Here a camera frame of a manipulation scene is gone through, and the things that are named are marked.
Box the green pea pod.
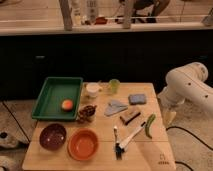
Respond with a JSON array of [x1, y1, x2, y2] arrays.
[[145, 114, 156, 139]]

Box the green plastic tray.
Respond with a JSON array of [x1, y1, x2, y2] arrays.
[[32, 77, 83, 121]]

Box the brown pine cone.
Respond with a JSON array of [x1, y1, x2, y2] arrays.
[[77, 105, 97, 123]]

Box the green translucent cup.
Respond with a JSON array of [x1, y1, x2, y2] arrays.
[[109, 79, 120, 94]]

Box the white cup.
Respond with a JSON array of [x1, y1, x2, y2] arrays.
[[86, 83, 101, 98]]

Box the white handled brush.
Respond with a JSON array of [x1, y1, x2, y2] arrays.
[[119, 122, 146, 153]]

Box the brown wooden block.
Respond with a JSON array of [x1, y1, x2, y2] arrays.
[[120, 109, 141, 125]]

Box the black power cable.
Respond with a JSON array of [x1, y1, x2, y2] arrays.
[[165, 125, 213, 171]]

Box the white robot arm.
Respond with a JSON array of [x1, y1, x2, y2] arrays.
[[157, 62, 213, 126]]

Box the orange ball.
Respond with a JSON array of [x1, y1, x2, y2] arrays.
[[61, 99, 73, 111]]

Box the grey towel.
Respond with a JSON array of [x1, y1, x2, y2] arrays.
[[104, 100, 128, 116]]

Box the dark purple bowl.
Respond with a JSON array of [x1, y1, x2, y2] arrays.
[[39, 123, 66, 151]]

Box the orange red bowl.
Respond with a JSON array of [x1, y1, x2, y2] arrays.
[[67, 128, 99, 161]]

